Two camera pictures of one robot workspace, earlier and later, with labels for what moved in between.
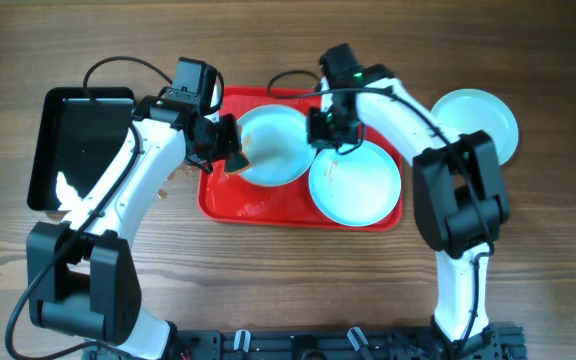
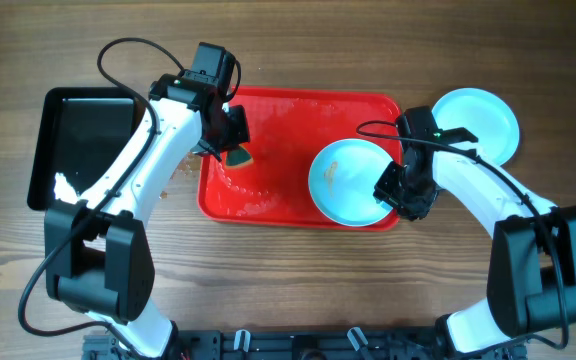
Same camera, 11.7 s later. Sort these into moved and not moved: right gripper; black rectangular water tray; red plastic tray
Moved: right gripper
Not moved: red plastic tray; black rectangular water tray
